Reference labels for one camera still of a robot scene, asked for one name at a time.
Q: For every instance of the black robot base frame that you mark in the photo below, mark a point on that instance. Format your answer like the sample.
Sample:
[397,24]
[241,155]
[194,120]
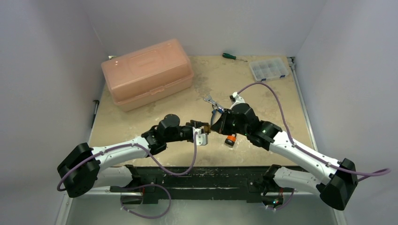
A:
[252,184]

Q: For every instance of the silver open-end wrench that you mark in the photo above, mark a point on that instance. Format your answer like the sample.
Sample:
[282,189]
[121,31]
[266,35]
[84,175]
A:
[209,99]

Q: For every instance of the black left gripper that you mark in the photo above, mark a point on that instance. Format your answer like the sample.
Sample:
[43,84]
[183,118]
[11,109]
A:
[196,125]

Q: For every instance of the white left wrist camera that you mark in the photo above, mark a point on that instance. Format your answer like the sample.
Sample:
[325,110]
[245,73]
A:
[200,136]

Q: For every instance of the orange black padlock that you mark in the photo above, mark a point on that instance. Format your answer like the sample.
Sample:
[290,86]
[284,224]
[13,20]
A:
[230,140]

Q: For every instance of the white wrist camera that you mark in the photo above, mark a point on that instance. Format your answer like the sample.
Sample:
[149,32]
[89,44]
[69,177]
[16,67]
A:
[200,136]
[236,99]

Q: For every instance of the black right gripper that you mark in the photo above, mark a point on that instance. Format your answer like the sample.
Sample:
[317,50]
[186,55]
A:
[228,119]

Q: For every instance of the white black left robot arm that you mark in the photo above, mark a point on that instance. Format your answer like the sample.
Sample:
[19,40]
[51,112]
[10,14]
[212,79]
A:
[83,167]

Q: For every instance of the clear plastic organizer box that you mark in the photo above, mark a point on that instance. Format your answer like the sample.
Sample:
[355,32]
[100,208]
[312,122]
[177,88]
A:
[266,70]

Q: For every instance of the brass padlock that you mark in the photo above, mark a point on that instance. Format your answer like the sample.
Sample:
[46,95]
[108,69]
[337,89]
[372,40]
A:
[206,129]

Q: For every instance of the blue handled pliers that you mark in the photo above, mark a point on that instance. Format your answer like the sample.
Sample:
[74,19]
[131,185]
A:
[214,115]

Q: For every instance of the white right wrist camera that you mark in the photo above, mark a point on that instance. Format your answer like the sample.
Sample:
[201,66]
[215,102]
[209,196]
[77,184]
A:
[236,99]

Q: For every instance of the pink translucent plastic toolbox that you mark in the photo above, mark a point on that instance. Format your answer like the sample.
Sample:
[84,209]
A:
[147,75]

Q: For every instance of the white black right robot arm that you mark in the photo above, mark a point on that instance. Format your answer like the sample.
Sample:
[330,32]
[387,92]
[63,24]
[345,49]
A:
[324,176]

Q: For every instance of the green handled screwdriver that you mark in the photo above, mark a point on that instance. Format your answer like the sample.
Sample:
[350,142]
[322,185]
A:
[231,57]

